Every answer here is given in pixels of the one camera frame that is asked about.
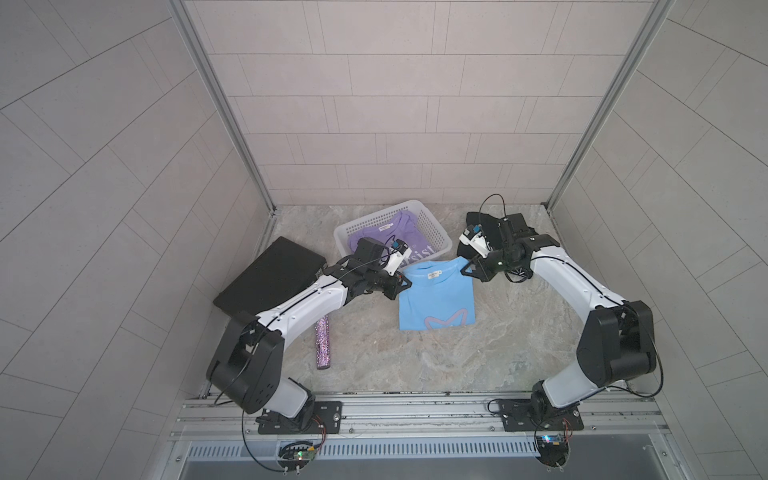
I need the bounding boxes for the purple Persist t-shirt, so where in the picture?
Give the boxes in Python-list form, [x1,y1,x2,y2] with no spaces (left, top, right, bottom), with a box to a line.
[347,210,436,264]

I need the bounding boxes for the light blue t-shirt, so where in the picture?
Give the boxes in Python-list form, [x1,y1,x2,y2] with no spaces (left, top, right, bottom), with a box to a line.
[398,257,476,331]

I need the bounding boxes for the black t-shirt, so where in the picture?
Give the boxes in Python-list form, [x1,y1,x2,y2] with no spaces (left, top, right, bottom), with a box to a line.
[465,211,537,245]

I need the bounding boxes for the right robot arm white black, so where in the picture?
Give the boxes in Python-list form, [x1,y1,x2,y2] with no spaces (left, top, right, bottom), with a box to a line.
[457,211,660,414]

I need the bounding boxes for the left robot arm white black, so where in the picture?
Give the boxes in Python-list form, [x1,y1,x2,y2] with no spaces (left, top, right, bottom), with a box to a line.
[205,237,411,420]

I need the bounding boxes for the white perforated plastic basket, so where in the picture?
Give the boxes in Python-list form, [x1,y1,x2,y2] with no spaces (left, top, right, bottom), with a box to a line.
[333,200,453,265]

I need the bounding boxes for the purple glitter tumbler bottle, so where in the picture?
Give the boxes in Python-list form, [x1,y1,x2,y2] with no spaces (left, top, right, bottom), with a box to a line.
[315,316,331,370]

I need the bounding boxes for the black hard case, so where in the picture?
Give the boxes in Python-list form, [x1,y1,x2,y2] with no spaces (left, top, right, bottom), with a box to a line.
[213,236,327,317]

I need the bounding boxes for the right green circuit board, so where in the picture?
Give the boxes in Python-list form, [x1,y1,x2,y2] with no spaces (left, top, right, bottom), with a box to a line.
[535,434,570,469]

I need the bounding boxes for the green circuit board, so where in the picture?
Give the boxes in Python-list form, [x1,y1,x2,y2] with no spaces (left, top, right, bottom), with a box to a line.
[277,441,320,471]
[535,434,570,469]

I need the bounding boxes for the left green circuit board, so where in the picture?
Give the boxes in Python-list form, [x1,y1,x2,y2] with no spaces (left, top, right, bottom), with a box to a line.
[277,441,320,471]

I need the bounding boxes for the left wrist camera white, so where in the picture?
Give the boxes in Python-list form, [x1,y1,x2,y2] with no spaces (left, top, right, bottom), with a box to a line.
[384,239,411,276]

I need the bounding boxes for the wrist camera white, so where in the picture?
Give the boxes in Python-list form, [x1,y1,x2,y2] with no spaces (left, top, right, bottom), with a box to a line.
[457,225,490,259]
[384,239,411,276]

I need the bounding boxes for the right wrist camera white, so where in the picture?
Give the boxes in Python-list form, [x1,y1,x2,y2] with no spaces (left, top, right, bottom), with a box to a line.
[457,225,490,259]

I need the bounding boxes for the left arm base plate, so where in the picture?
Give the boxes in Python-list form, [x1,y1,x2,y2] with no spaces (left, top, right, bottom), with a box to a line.
[256,401,343,435]

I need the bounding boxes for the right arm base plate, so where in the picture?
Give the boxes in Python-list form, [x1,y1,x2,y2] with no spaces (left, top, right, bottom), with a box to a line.
[487,397,584,432]

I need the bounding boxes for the aluminium mounting rail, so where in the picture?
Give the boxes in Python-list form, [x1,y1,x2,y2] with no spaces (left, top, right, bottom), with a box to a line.
[169,392,670,441]

